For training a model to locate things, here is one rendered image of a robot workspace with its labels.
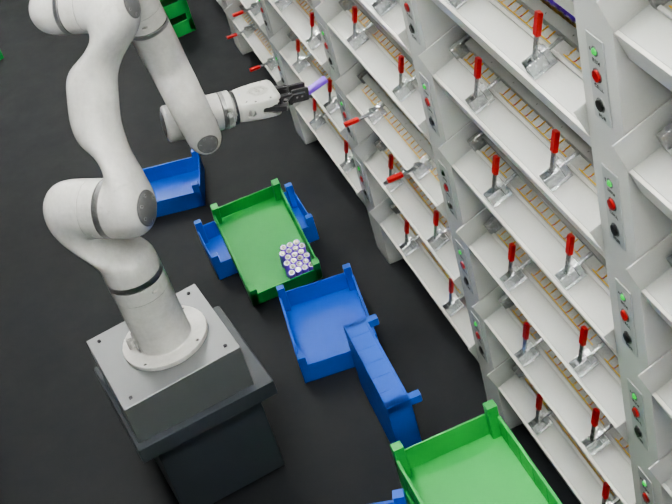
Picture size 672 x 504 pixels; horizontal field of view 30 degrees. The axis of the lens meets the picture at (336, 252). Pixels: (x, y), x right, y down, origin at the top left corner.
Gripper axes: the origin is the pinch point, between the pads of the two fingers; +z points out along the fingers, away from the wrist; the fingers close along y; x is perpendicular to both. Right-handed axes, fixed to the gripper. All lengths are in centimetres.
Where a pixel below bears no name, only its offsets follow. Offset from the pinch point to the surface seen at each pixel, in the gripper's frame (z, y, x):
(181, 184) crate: -17, 84, 67
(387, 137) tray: 15.4, -15.1, 8.2
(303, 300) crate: -2, 8, 65
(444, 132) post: 10, -61, -18
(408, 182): 22.2, -9.0, 25.6
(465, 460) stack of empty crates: -4, -99, 25
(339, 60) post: 13.5, 9.3, -0.6
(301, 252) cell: 1, 18, 56
